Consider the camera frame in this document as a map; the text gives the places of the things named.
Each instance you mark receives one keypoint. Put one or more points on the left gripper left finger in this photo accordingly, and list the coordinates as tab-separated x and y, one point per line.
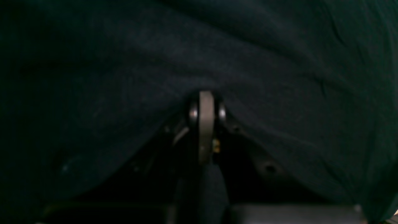
179	146

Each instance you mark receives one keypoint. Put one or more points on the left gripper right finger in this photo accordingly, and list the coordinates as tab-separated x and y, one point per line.
228	145

